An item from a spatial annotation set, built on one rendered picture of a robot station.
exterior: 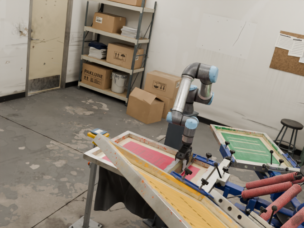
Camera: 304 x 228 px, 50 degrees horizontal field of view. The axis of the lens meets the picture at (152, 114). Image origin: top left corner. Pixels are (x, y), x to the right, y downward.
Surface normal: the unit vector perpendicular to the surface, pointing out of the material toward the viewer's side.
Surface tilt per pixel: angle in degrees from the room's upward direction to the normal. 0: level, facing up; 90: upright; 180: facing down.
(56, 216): 0
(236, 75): 90
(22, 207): 0
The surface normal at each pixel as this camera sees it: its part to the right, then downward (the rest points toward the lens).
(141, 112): -0.66, 0.15
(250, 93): -0.46, 0.22
